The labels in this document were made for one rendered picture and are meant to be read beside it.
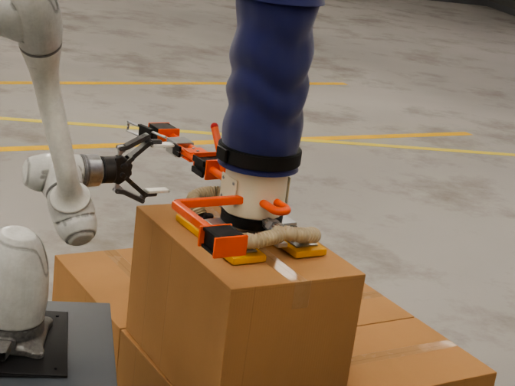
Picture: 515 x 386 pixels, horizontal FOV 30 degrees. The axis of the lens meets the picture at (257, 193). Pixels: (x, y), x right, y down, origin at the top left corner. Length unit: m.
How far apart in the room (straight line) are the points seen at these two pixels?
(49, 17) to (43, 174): 0.54
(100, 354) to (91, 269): 1.02
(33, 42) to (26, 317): 0.63
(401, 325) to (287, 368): 0.82
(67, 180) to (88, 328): 0.39
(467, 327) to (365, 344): 1.68
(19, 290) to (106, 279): 1.07
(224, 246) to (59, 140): 0.50
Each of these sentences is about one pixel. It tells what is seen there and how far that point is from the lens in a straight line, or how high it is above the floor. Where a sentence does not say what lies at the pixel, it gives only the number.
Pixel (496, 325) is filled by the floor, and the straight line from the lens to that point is 4.80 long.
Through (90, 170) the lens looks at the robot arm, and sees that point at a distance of 2.62.
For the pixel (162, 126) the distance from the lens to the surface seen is 3.09.
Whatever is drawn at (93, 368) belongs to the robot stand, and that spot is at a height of 0.75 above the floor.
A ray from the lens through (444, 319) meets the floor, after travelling 4.73.
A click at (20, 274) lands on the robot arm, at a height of 0.97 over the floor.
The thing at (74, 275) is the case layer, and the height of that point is 0.54.
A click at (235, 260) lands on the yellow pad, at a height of 0.96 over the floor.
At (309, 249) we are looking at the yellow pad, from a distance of 2.57.
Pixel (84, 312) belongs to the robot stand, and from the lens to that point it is 2.59.
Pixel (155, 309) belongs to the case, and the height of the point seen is 0.70.
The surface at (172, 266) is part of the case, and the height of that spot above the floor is 0.87.
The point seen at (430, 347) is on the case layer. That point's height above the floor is 0.54.
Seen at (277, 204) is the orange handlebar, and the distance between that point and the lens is 2.53.
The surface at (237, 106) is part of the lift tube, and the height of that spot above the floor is 1.32.
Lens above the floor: 1.87
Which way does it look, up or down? 18 degrees down
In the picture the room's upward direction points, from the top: 7 degrees clockwise
